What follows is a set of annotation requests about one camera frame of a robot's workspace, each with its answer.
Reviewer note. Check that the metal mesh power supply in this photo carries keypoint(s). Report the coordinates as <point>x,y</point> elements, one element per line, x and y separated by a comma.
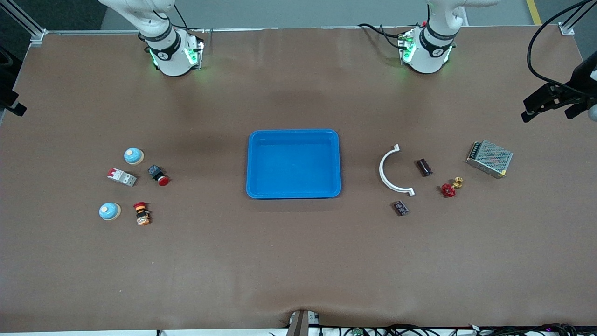
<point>489,158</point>

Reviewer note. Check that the tall dark brown capacitor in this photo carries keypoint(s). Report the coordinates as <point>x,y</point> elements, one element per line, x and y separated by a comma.
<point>424,167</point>

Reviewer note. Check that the white red circuit breaker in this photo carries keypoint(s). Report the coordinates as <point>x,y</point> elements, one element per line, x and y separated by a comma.
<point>121,177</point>

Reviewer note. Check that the red push button switch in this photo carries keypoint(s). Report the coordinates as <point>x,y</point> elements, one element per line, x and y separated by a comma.
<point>163,181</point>

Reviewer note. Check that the white curved bracket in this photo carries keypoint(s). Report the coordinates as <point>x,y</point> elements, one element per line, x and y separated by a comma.
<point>381,170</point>

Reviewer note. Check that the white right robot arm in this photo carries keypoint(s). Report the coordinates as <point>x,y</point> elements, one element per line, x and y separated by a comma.
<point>170,60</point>

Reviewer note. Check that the silver table edge rail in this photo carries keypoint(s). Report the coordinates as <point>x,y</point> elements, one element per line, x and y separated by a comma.
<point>93,31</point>

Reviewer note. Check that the red orange emergency stop button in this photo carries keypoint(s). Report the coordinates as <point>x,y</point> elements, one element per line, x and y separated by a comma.
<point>141,214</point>

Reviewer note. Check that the small black circuit module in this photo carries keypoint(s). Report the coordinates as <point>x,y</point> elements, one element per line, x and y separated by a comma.
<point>400,207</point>

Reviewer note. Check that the blue plastic tray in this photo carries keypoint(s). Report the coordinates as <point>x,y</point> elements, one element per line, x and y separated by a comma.
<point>294,163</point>

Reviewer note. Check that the light blue bell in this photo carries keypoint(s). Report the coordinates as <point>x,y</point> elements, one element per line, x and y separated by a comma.
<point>134,156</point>
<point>109,211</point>

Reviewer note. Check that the aluminium frame post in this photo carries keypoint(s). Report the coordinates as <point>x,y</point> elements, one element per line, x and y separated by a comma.
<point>576,18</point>
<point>25,21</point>

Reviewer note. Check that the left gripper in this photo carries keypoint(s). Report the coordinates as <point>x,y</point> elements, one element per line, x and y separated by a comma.
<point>579,82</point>

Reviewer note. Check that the brown grey camera mount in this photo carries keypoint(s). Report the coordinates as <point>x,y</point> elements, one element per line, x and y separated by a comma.
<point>301,324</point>

